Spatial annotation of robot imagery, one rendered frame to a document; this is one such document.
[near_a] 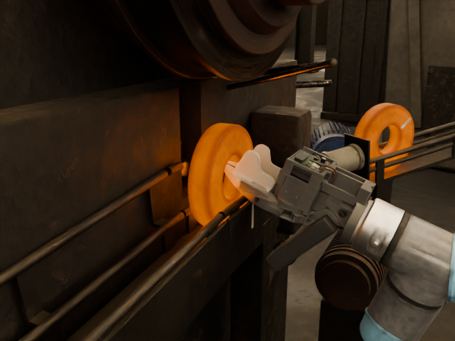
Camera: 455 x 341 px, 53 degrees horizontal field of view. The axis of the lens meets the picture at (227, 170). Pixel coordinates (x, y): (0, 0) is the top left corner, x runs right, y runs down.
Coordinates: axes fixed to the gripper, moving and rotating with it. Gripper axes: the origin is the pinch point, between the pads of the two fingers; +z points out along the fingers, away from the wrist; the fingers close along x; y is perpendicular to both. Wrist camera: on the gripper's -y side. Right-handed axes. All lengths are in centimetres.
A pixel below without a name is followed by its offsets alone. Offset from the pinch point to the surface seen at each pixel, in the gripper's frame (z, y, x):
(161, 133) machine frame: 7.8, 4.3, 7.6
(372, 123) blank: -12.1, 4.2, -42.6
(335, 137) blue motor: 19, -50, -200
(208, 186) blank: -1.0, 0.4, 7.4
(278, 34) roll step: 0.8, 19.9, -5.1
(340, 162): -10.3, -3.9, -35.0
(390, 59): 17, -9, -278
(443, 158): -29, -1, -60
